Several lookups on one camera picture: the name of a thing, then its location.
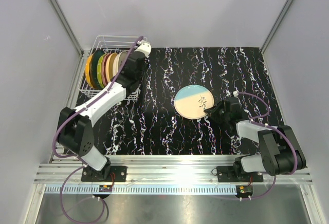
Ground cream pink plate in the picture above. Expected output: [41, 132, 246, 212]
[118, 51, 127, 67]

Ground beige bear print plate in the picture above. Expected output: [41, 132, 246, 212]
[113, 51, 124, 75]

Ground blue cream plate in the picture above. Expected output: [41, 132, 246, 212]
[174, 85, 214, 120]

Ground yellow cream plate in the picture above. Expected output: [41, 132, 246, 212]
[105, 53, 118, 81]

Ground pink polka dot plate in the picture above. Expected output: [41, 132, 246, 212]
[101, 53, 111, 86]

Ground green polka dot plate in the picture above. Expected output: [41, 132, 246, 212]
[97, 53, 105, 89]

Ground teal glazed plate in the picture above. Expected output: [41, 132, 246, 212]
[90, 49, 104, 90]

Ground orange polka dot plate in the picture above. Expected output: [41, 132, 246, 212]
[85, 55, 95, 88]

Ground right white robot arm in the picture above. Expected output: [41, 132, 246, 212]
[205, 97, 306, 182]

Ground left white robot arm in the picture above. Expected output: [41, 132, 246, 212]
[53, 50, 149, 182]

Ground right small circuit board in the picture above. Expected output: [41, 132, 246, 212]
[236, 184, 253, 198]

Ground small circuit board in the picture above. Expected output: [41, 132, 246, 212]
[99, 185, 113, 193]
[236, 184, 253, 198]

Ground left small circuit board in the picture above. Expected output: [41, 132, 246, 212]
[99, 185, 113, 193]

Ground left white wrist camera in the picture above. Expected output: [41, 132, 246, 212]
[135, 40, 152, 58]

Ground white wire dish rack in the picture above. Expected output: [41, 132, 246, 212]
[78, 35, 138, 98]

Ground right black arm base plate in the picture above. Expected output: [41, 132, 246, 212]
[216, 166, 264, 183]

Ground aluminium frame post left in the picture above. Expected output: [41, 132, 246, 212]
[49, 0, 84, 57]

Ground aluminium frame post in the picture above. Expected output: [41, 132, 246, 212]
[49, 0, 84, 57]
[261, 0, 295, 54]

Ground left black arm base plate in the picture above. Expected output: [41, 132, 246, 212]
[81, 165, 127, 182]

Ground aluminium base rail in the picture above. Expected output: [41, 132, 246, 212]
[33, 154, 313, 186]

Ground aluminium frame post right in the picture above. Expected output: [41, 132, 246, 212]
[261, 0, 295, 54]

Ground white slotted cable duct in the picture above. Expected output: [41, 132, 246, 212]
[45, 184, 237, 195]

